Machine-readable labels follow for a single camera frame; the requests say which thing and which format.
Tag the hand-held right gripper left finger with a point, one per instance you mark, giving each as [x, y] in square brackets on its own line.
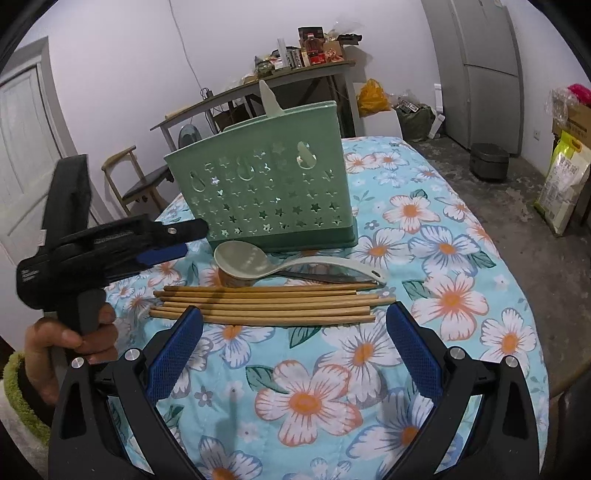
[173, 355]

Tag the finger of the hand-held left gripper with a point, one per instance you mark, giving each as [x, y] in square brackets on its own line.
[161, 254]
[189, 228]

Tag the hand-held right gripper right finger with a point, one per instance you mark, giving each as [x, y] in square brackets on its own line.
[415, 355]

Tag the beige plastic ladle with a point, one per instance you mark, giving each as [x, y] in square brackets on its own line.
[240, 261]

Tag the green plastic utensil holder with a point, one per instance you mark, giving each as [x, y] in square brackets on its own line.
[258, 184]

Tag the row of wooden chopsticks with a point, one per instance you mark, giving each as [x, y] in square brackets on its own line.
[277, 307]

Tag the person's left forearm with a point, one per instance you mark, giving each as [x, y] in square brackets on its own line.
[23, 397]

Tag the person's left hand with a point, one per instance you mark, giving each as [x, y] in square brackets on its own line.
[51, 341]

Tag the floral blue blanket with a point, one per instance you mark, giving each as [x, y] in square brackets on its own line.
[369, 323]

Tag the wooden chair black seat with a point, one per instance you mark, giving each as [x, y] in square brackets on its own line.
[147, 182]

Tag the white panel door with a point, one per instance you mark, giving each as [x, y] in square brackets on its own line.
[23, 152]

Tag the dark slim utensil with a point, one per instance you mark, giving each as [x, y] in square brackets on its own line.
[323, 278]

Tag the beige rice paddle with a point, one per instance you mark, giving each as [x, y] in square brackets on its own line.
[269, 99]

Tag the glass jar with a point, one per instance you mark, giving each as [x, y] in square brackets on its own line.
[265, 69]

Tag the long grey desk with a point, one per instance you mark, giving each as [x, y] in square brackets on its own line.
[295, 74]

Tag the dark rice cooker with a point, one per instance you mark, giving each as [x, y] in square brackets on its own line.
[489, 161]

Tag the red oil bottle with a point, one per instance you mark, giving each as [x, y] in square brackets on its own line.
[314, 53]

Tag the yellow white rice bag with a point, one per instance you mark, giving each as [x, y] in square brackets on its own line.
[561, 184]

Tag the yellow plastic bag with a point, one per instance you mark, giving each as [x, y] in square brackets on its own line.
[373, 99]

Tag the dark box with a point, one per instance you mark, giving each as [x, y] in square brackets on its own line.
[310, 32]

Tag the green bag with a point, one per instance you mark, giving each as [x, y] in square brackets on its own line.
[415, 122]

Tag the grey refrigerator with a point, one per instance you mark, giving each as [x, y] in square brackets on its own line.
[485, 92]

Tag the cardboard box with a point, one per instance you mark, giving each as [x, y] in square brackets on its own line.
[577, 120]

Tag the pink fluffy item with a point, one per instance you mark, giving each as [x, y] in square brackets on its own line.
[581, 93]

